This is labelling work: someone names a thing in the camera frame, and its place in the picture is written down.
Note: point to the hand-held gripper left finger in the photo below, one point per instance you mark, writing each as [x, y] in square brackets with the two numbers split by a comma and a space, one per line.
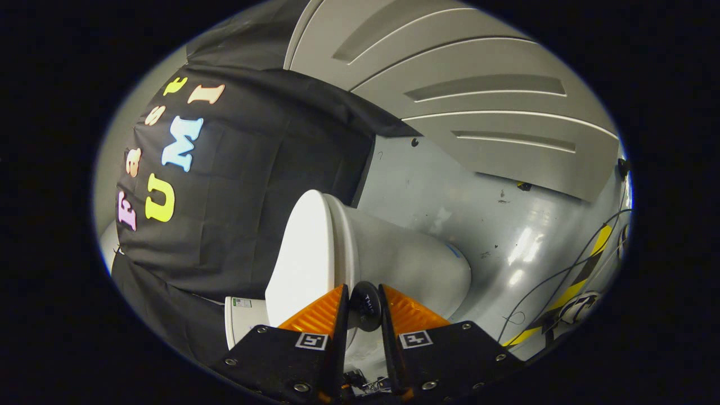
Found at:
[339, 349]

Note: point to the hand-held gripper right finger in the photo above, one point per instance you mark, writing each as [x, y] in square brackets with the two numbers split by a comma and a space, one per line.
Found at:
[391, 360]

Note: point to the black round lid knob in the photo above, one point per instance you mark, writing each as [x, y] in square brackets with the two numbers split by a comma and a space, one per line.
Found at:
[365, 306]

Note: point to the black backdrop cloth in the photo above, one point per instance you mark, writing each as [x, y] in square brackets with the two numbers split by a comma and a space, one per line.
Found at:
[253, 197]

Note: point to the yellow black floor tape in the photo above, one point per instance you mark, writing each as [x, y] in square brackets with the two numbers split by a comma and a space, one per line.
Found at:
[568, 292]

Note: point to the white round object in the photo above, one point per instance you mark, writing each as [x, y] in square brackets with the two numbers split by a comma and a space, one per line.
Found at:
[579, 306]

